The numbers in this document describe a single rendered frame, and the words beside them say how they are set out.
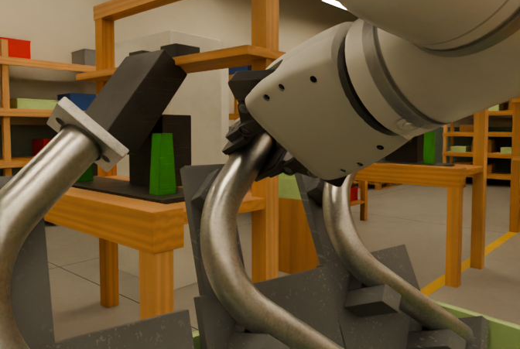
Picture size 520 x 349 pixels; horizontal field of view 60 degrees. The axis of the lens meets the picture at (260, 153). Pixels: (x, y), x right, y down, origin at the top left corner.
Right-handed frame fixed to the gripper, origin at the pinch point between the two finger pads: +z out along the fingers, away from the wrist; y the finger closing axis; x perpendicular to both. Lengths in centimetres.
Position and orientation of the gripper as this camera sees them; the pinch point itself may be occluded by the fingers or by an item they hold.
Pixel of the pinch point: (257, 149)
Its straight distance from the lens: 41.4
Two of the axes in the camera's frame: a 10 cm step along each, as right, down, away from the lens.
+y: -7.1, -6.5, -2.6
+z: -5.5, 2.9, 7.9
